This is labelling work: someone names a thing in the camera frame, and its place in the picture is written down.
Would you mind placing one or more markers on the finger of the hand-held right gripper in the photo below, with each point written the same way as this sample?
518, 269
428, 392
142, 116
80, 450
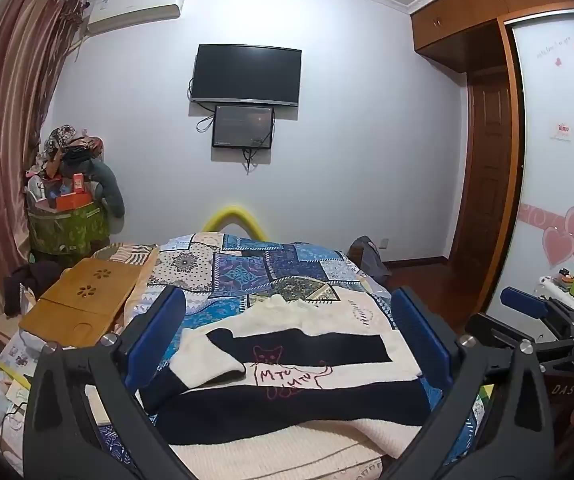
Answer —
519, 302
489, 331

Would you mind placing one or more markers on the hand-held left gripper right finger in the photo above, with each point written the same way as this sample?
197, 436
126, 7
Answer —
419, 335

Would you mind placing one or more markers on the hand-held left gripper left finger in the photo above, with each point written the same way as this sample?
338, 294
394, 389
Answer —
159, 330

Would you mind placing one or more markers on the navy and white striped sweater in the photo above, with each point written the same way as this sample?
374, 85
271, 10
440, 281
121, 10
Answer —
312, 355

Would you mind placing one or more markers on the dark clothes heap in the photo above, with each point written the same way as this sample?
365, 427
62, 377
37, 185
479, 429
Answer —
29, 285

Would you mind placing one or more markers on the pile of clothes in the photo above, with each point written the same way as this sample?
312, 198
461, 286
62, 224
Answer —
74, 152

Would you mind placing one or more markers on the wooden lap desk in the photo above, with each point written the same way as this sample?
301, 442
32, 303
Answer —
82, 300

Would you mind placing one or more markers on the beige striped pillow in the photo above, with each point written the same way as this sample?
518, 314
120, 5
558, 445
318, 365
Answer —
127, 252

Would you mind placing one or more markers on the grey backpack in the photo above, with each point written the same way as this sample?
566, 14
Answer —
369, 260

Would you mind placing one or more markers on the blue patchwork bed blanket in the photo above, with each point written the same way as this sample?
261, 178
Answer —
247, 270

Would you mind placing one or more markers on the green storage bin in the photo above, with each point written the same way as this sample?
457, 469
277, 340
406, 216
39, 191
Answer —
67, 232

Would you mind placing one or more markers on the white sliding door with hearts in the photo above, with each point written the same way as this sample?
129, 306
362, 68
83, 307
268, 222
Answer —
552, 170

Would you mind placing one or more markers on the brown wooden door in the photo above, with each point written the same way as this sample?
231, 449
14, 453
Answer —
487, 170

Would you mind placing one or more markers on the yellow foam arc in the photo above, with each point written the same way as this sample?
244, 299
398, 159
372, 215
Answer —
233, 215

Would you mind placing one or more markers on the white printed cardboard box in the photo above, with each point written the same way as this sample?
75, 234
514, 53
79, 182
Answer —
14, 355

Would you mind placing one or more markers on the orange box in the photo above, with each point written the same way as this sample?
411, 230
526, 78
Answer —
72, 202

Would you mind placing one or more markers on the cream knit cloth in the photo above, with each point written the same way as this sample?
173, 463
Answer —
277, 452

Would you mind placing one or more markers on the pink striped curtain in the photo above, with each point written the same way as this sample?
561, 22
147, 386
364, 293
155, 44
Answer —
7, 110

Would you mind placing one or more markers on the brown wooden wardrobe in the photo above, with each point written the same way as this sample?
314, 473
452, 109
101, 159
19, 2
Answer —
467, 10

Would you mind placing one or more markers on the white air conditioner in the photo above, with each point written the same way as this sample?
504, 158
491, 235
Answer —
134, 7

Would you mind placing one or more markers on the white wall socket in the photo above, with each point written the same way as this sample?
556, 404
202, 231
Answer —
384, 244

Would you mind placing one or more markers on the small black wall monitor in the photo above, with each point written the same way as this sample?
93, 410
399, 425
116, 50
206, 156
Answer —
243, 126

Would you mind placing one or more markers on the black wall television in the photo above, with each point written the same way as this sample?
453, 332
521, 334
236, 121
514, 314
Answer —
246, 75

